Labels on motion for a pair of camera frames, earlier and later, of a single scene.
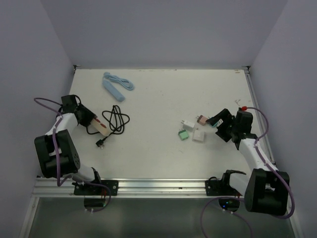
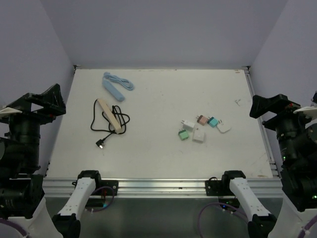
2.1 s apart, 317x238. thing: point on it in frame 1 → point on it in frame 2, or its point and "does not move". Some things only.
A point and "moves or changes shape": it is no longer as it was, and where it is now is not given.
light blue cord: [125, 83] does not move
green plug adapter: [183, 134] does not move
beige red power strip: [100, 127] moves or changes shape
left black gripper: [90, 115] → [51, 101]
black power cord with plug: [117, 120] moves or changes shape
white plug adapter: [187, 126] does not move
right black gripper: [225, 115] → [279, 102]
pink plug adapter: [201, 119] does not move
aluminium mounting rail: [164, 188] does not move
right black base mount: [221, 187] does not move
